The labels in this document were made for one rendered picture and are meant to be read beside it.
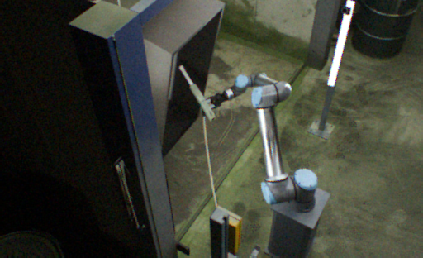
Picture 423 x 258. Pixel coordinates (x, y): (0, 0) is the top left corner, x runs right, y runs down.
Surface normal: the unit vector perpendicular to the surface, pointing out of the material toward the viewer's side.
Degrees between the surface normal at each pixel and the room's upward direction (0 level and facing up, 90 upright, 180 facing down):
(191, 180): 0
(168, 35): 12
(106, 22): 0
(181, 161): 0
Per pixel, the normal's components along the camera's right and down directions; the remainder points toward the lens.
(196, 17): 0.16, -0.61
